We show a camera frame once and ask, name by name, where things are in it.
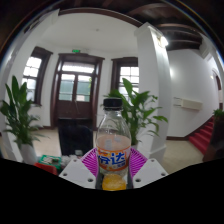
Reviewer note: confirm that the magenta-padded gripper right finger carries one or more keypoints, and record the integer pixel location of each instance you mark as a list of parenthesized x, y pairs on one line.
[(151, 170)]

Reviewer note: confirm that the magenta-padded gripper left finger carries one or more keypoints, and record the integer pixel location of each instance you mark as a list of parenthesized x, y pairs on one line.
[(78, 172)]

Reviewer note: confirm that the clear orange drink bottle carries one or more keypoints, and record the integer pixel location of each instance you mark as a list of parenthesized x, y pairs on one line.
[(113, 146)]

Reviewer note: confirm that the green box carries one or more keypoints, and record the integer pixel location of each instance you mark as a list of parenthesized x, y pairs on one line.
[(50, 160)]

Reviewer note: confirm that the black chair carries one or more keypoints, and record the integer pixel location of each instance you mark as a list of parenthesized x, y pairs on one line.
[(75, 136)]

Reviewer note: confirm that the red carpeted staircase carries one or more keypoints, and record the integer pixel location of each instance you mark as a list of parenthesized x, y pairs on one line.
[(201, 136)]

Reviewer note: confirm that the potted plant in white pot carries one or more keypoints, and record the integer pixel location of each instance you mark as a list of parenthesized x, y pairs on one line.
[(18, 116), (140, 106)]

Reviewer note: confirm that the dark wooden double door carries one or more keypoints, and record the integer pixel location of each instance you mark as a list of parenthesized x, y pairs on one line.
[(75, 90)]

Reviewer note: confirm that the small potted plant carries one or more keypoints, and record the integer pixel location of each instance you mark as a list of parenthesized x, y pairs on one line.
[(219, 114)]

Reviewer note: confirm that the dark wood framed window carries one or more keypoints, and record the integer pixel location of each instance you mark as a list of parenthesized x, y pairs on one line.
[(33, 73), (128, 75)]

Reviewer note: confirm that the green exit sign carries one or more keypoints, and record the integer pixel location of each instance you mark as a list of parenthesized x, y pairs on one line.
[(76, 51)]

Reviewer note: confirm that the wall lamp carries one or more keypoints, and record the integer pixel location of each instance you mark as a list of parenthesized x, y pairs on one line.
[(164, 41)]

